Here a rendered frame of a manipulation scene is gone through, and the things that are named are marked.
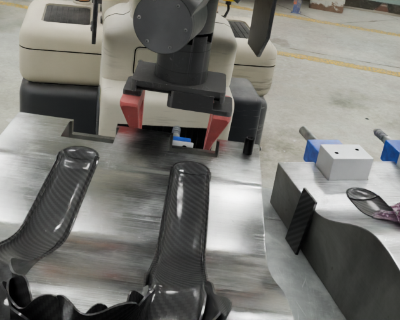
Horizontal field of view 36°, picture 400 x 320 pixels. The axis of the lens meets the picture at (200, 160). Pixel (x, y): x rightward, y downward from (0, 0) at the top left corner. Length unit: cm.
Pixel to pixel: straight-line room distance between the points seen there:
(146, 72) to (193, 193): 18
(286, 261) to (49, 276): 33
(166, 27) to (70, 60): 72
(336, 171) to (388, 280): 20
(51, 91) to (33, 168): 74
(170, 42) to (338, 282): 27
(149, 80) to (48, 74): 65
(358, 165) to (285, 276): 16
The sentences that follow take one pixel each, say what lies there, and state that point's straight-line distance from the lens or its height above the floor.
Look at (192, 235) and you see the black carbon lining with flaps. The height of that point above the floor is 88.
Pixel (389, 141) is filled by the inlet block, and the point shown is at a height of 87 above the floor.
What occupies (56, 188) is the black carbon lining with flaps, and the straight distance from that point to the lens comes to 56.
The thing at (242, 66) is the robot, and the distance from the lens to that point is 132.
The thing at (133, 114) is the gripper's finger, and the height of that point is 90.
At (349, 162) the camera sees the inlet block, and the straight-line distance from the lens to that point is 70.
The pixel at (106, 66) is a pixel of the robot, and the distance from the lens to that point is 103.
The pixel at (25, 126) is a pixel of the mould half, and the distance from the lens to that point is 66.
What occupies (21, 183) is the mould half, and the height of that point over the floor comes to 89.
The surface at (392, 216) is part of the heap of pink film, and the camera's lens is 62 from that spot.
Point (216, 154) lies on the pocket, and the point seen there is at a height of 87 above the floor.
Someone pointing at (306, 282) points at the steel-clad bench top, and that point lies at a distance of 63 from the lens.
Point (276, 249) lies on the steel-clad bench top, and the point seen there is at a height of 80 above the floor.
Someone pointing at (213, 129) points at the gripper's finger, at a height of 89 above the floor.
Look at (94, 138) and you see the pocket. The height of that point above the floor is 87.
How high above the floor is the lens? 117
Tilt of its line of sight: 27 degrees down
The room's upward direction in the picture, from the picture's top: 8 degrees clockwise
